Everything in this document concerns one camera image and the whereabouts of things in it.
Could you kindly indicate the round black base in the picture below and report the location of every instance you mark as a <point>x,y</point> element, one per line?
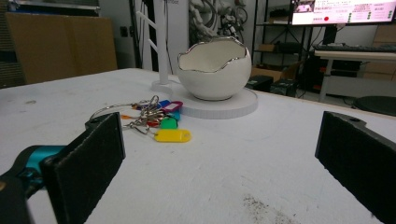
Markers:
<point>378,105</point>

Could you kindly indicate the white eggshell-shaped bowl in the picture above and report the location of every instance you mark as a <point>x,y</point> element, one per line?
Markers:
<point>214,84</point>

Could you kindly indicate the stacked cardboard boxes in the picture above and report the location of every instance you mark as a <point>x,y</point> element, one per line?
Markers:
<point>386,34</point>

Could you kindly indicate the white desk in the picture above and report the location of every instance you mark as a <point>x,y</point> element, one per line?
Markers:
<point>351,56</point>

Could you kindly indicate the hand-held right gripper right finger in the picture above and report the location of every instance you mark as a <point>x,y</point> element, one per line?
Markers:
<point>358,155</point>

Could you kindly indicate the white robot figure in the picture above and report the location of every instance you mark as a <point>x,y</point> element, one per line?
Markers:
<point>202,18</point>

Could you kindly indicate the brown cardboard sheet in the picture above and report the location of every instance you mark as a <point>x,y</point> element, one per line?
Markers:
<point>62,46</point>

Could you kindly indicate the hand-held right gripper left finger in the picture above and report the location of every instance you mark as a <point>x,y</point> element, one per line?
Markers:
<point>84,168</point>

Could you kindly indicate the black metal shelf rack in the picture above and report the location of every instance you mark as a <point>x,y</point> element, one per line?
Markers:
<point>254,31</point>

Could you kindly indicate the open cardboard box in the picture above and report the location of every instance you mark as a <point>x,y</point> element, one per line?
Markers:
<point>267,73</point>

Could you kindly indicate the bunch of coloured key tags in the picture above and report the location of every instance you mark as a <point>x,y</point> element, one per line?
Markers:
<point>172,136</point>

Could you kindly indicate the small black wall box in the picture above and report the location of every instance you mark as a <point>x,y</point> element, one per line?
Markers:
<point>124,31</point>

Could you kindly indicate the computer monitor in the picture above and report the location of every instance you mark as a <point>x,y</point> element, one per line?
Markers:
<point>342,12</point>

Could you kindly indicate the black keyboard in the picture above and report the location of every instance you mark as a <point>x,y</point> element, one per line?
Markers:
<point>351,48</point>

